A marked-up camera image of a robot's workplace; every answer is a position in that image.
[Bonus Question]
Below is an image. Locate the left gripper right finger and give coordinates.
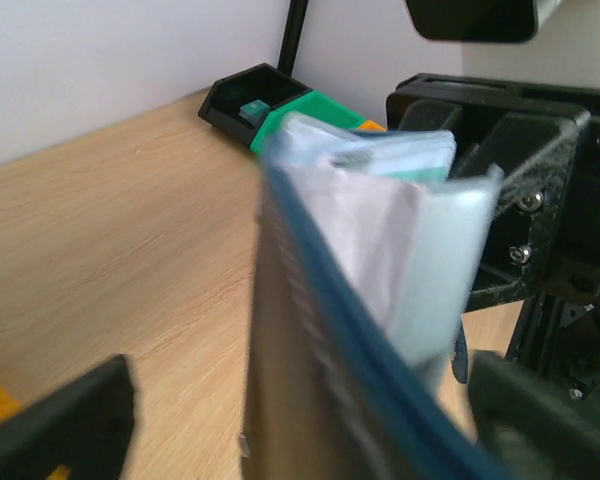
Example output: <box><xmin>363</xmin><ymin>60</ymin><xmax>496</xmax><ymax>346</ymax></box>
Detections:
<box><xmin>468</xmin><ymin>351</ymin><xmax>600</xmax><ymax>479</ymax></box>

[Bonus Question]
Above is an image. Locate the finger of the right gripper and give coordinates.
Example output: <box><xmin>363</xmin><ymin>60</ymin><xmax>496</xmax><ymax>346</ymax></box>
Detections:
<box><xmin>398</xmin><ymin>99</ymin><xmax>463</xmax><ymax>132</ymax></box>

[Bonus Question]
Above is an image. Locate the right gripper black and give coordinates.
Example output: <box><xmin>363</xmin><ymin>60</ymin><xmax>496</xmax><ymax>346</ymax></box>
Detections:
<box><xmin>386</xmin><ymin>74</ymin><xmax>600</xmax><ymax>408</ymax></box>

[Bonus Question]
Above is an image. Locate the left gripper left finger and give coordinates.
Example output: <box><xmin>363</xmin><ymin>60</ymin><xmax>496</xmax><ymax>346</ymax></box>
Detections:
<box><xmin>0</xmin><ymin>354</ymin><xmax>135</xmax><ymax>479</ymax></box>

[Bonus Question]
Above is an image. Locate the blue leather card holder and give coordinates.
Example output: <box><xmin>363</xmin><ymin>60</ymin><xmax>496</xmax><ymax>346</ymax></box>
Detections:
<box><xmin>242</xmin><ymin>110</ymin><xmax>511</xmax><ymax>480</ymax></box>

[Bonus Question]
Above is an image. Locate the teal card in black bin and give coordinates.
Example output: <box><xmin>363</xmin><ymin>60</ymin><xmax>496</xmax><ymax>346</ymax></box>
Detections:
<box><xmin>239</xmin><ymin>99</ymin><xmax>269</xmax><ymax>125</ymax></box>

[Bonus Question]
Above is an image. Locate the yellow bin right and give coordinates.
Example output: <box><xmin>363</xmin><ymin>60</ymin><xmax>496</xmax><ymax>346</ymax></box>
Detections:
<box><xmin>357</xmin><ymin>120</ymin><xmax>386</xmax><ymax>132</ymax></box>

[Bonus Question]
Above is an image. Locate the green bin right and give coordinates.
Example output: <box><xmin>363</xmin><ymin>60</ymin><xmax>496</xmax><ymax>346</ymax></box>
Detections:
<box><xmin>249</xmin><ymin>90</ymin><xmax>369</xmax><ymax>153</ymax></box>

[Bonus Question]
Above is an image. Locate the black bin right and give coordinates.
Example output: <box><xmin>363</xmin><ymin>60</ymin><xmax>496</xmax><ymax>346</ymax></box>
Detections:
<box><xmin>198</xmin><ymin>63</ymin><xmax>311</xmax><ymax>147</ymax></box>

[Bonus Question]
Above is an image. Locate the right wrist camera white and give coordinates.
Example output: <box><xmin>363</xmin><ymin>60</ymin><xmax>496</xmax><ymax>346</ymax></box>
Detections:
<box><xmin>403</xmin><ymin>0</ymin><xmax>600</xmax><ymax>91</ymax></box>

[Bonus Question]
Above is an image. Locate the right black frame post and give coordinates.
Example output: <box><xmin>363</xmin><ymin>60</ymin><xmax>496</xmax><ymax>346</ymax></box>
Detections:
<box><xmin>277</xmin><ymin>0</ymin><xmax>309</xmax><ymax>77</ymax></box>

